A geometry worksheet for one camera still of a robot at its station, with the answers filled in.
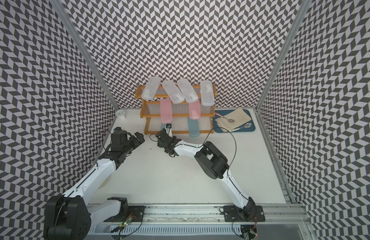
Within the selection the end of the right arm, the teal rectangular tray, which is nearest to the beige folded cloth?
the teal rectangular tray

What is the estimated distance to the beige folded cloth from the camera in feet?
3.60

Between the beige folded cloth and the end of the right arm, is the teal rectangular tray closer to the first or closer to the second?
the beige folded cloth
